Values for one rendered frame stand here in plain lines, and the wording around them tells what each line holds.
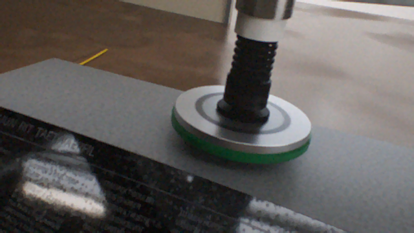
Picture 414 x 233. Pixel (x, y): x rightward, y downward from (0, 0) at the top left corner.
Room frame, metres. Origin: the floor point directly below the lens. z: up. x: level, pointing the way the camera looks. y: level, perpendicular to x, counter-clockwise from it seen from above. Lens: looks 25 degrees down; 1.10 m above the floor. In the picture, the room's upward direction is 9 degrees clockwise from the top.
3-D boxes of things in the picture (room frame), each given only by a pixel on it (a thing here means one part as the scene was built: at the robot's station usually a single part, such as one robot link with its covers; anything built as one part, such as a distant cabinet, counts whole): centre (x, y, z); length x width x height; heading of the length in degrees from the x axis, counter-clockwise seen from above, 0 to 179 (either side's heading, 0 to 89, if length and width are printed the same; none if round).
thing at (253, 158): (0.56, -0.05, 0.85); 0.22 x 0.22 x 0.04
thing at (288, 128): (0.56, -0.05, 0.85); 0.21 x 0.21 x 0.01
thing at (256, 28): (0.56, -0.05, 1.00); 0.07 x 0.07 x 0.04
